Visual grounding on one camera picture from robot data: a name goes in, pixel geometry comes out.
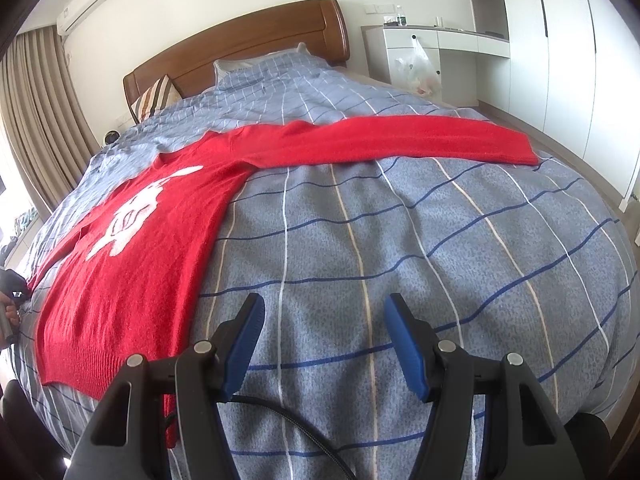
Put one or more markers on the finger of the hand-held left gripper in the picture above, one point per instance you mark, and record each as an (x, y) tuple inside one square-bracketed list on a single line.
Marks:
[(12, 286)]

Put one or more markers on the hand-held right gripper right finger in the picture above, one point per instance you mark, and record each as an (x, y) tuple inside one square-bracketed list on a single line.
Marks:
[(407, 345)]

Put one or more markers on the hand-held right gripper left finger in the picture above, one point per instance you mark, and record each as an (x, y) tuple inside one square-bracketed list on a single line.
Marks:
[(243, 345)]

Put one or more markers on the red sweater with white print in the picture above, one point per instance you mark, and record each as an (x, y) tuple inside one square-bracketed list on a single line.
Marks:
[(150, 260)]

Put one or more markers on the blue plaid blanket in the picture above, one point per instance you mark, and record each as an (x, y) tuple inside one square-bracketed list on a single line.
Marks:
[(400, 260)]

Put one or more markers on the beige curtain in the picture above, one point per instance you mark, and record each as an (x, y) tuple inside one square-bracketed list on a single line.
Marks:
[(35, 110)]

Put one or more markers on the small black round clock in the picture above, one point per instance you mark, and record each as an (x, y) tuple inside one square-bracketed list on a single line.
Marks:
[(111, 137)]

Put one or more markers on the striped pillow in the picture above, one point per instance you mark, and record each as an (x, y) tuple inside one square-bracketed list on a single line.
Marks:
[(155, 97)]

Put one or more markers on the light blue pillow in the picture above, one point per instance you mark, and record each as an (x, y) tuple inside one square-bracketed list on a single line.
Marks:
[(235, 67)]

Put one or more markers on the white plastic bag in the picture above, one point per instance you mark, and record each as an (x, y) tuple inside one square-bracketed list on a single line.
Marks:
[(417, 67)]

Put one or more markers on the wooden headboard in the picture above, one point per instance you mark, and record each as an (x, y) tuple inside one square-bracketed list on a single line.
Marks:
[(250, 45)]

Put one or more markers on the white desk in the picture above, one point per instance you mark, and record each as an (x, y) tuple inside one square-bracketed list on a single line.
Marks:
[(450, 37)]

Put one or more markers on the white wardrobe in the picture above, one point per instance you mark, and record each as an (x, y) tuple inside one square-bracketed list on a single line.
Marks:
[(565, 60)]

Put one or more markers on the clear plastic bottle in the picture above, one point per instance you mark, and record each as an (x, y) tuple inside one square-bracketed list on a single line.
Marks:
[(399, 16)]

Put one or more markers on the white wall switch panel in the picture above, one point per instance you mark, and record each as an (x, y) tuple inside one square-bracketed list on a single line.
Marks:
[(379, 8)]

